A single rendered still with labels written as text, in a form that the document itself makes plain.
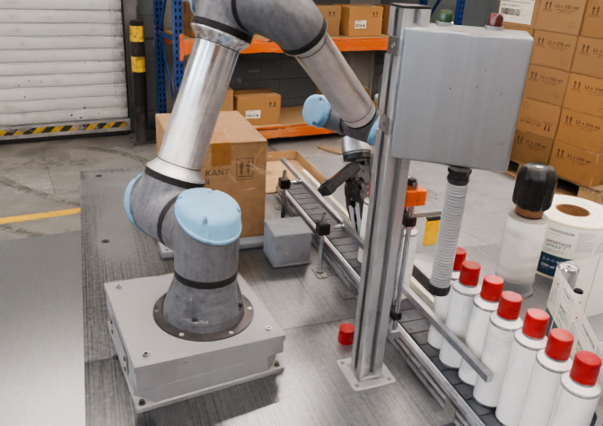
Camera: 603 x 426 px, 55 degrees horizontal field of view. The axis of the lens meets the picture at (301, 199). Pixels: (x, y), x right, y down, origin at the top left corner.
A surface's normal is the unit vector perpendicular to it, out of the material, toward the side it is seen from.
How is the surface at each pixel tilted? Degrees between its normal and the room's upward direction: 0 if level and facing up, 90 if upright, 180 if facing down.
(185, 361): 91
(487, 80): 90
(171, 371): 90
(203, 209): 10
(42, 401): 0
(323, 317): 0
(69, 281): 0
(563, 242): 90
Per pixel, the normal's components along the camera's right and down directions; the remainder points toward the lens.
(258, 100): 0.43, 0.36
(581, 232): -0.15, 0.38
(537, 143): -0.84, 0.16
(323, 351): 0.06, -0.92
